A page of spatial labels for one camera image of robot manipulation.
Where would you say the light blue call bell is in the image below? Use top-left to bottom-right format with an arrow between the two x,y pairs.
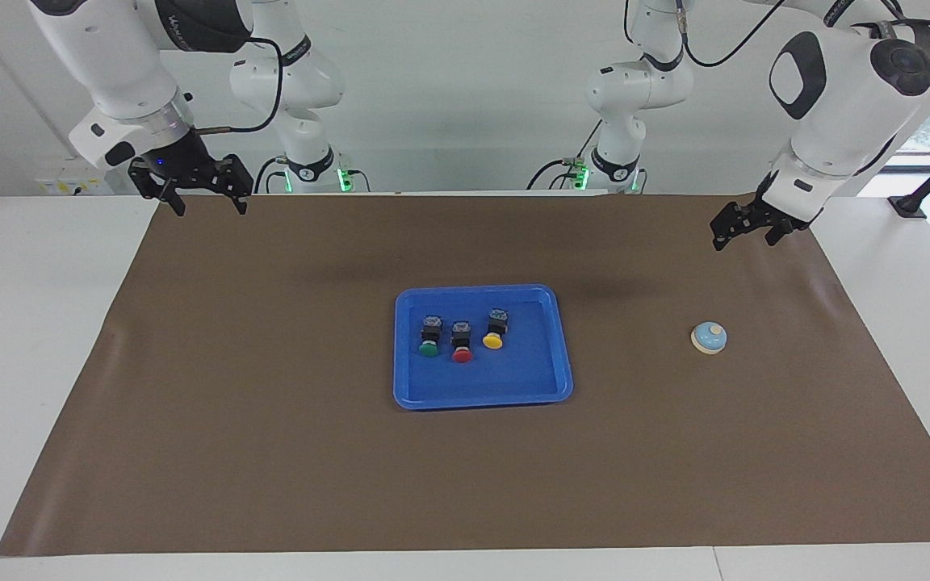
690,320 -> 729,357

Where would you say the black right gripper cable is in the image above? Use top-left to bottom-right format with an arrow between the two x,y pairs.
193,36 -> 285,135

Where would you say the black right base cable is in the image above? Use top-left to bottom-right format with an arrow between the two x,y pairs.
253,156 -> 292,194

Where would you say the black left base cable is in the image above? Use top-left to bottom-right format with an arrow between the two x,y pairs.
527,119 -> 605,191

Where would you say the green push button switch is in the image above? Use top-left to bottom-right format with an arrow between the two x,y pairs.
417,315 -> 445,358

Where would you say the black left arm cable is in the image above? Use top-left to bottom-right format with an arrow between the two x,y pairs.
675,0 -> 785,68

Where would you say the blue plastic tray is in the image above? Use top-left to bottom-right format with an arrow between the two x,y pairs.
392,283 -> 575,411

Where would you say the yellow push button switch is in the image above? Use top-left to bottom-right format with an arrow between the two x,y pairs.
481,307 -> 510,350

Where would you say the white wall socket box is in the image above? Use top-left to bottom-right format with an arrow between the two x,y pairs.
36,161 -> 139,197

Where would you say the black base cable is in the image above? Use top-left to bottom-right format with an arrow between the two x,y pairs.
527,119 -> 605,191
253,156 -> 292,194

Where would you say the brown table mat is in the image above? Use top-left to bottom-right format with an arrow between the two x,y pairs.
0,192 -> 930,558

